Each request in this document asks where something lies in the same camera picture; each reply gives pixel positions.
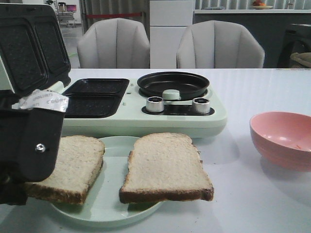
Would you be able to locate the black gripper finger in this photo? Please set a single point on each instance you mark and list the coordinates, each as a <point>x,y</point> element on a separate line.
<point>30,131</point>

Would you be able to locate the white bread slice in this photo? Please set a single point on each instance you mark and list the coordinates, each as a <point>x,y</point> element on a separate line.
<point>78,164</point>
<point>165,166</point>

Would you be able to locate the mint green sandwich maker lid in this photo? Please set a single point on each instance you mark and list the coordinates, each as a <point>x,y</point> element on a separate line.
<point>33,54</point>

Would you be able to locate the pink plastic bowl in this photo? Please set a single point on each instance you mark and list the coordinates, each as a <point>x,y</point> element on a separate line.
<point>283,138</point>

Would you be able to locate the mint green breakfast maker base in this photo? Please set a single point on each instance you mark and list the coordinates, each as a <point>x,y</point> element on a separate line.
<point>110,107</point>

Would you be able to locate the mint green round plate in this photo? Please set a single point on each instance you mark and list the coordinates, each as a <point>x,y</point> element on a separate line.
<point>102,207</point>

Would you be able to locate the left grey upholstered chair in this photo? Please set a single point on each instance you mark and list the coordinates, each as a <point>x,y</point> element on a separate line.
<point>114,43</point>

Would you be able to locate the grey upholstered chair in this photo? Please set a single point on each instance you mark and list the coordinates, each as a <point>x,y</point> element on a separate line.
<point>114,43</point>
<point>219,44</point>

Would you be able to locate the left silver control knob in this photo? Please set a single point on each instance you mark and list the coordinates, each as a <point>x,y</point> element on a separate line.
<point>155,104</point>

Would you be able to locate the silver control knob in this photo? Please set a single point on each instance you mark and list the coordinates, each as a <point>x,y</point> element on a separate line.
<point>201,105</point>
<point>155,104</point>

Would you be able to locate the round black frying pan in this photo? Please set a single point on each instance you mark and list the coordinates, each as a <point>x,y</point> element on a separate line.
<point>189,85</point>

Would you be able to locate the right silver control knob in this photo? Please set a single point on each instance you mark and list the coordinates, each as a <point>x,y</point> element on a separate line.
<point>201,105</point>

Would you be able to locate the white refrigerator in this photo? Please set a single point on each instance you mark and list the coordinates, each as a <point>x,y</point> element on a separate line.
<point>168,21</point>

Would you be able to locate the right grey upholstered chair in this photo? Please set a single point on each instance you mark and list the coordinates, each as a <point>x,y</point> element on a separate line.
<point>219,44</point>

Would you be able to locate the fruit plate on counter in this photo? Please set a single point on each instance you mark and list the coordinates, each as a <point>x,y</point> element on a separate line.
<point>260,5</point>

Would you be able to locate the dark grey kitchen counter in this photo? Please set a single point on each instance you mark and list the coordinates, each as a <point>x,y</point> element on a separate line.
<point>280,32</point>

